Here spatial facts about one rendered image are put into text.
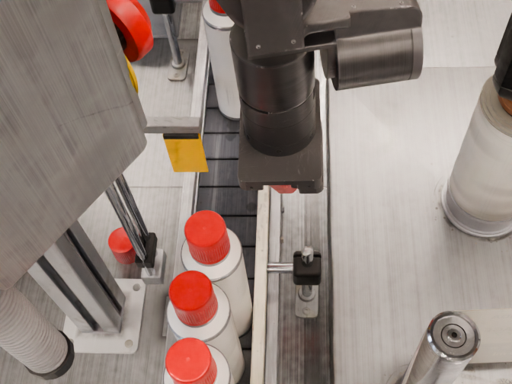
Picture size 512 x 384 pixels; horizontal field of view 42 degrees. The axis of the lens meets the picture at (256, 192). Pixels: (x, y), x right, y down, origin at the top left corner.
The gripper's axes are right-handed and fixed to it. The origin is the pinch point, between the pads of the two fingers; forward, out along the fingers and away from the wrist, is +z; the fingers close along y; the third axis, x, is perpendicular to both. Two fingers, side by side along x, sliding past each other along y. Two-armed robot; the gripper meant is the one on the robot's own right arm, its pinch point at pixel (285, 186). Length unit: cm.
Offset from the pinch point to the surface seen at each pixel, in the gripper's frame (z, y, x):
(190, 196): 5.3, 2.1, 9.9
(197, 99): 5.1, 14.6, 10.1
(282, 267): 10.7, -3.4, 0.8
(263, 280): 10.2, -5.0, 2.7
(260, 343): 10.2, -11.5, 2.8
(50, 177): -30.8, -18.1, 7.7
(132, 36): -31.4, -11.3, 5.1
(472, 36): 19.1, 35.5, -25.1
